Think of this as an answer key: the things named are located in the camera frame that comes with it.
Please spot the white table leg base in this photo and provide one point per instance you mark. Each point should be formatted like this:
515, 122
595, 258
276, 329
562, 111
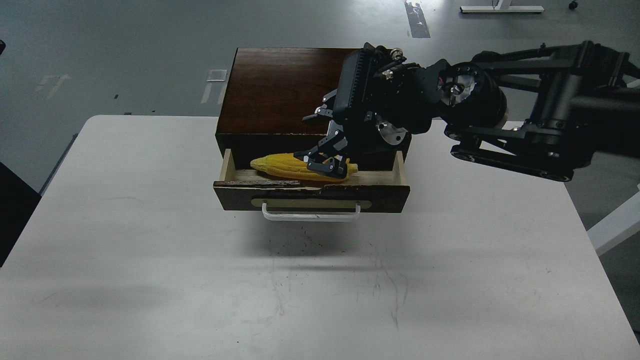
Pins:
501, 7

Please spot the wooden drawer with white handle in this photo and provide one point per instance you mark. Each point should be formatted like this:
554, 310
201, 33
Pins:
364, 192

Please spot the dark wooden drawer cabinet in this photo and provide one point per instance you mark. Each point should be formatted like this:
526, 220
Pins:
269, 92

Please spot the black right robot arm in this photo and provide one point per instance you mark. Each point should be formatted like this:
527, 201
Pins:
543, 111

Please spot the yellow corn cob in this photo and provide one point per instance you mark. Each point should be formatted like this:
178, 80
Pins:
285, 165

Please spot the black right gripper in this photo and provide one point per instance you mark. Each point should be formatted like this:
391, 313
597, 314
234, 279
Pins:
380, 97

